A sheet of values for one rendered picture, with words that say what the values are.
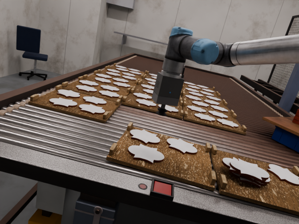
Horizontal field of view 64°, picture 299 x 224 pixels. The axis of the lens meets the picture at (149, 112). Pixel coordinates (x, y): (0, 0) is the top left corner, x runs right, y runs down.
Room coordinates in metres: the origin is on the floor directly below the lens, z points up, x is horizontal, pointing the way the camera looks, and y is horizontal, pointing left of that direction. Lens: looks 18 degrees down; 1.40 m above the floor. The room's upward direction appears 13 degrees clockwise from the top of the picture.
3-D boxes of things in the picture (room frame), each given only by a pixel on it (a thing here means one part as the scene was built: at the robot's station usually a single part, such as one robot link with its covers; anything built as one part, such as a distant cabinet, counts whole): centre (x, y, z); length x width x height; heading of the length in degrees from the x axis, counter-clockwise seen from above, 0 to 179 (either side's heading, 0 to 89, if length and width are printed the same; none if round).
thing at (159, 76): (0.88, -0.04, 1.22); 0.10 x 0.09 x 0.16; 19
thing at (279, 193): (0.89, -0.52, 0.93); 0.41 x 0.35 x 0.02; 86
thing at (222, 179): (0.77, -0.32, 0.95); 0.06 x 0.02 x 0.03; 176
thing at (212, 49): (0.79, -0.12, 1.38); 0.11 x 0.11 x 0.08; 37
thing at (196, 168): (0.93, -0.10, 0.93); 0.41 x 0.35 x 0.02; 84
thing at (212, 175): (0.78, -0.28, 0.95); 0.06 x 0.02 x 0.03; 174
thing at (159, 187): (0.67, -0.10, 0.92); 0.06 x 0.06 x 0.01; 88
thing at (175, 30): (0.86, -0.05, 1.38); 0.09 x 0.08 x 0.11; 37
